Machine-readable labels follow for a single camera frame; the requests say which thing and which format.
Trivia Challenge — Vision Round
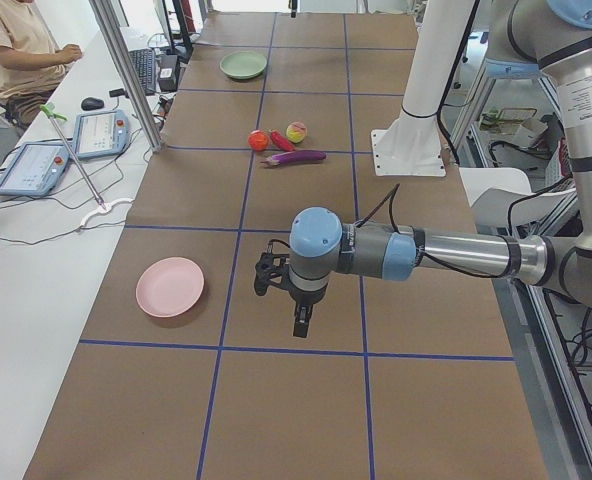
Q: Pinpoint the blue teach pendant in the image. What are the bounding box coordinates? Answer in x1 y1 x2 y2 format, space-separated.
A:
73 110 130 159
0 142 69 197

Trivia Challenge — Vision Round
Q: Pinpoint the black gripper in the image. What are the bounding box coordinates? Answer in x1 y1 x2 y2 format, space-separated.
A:
290 287 327 338

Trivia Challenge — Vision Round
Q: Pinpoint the far blue teach pendant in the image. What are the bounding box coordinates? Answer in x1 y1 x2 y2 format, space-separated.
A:
73 110 130 159

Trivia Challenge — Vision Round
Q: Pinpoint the black computer mouse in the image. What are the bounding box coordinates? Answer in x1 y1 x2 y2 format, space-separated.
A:
80 97 105 111

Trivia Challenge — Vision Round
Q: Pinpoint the white chair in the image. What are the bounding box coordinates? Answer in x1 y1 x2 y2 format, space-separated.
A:
459 167 576 232

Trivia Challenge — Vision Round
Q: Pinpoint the seated person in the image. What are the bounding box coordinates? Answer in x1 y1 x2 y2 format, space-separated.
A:
0 0 83 130

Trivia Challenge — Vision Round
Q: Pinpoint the green plate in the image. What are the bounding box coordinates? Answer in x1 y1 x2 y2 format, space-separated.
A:
219 51 267 80

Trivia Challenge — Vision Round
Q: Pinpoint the near blue teach pendant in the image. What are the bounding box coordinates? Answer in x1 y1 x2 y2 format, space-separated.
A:
0 142 69 197

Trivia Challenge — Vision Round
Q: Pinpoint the yellow pink peach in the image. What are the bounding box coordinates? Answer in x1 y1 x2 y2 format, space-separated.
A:
285 121 308 144

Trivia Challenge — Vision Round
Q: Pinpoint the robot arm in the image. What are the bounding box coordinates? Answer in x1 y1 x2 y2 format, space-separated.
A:
278 1 592 338

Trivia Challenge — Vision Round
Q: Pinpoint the purple eggplant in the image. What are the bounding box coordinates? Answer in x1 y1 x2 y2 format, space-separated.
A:
262 150 327 167

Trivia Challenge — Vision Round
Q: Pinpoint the red chili pepper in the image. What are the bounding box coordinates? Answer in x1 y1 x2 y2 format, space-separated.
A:
269 130 296 152

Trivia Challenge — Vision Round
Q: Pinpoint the reacher grabber stick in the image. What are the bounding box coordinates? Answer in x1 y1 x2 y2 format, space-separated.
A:
40 103 134 231

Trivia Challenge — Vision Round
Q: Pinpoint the pink plate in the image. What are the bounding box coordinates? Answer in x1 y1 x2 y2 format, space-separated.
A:
135 257 205 318

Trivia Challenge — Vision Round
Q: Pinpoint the aluminium frame post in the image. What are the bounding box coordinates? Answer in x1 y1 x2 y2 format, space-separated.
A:
89 0 163 153

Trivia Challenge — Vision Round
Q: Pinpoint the black keyboard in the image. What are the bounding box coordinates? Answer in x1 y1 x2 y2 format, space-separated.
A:
128 48 157 96

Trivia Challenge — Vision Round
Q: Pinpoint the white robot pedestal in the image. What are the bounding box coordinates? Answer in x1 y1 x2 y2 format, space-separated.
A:
371 0 478 177

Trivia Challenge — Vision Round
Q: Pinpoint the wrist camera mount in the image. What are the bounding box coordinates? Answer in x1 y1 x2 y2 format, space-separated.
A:
253 239 290 296

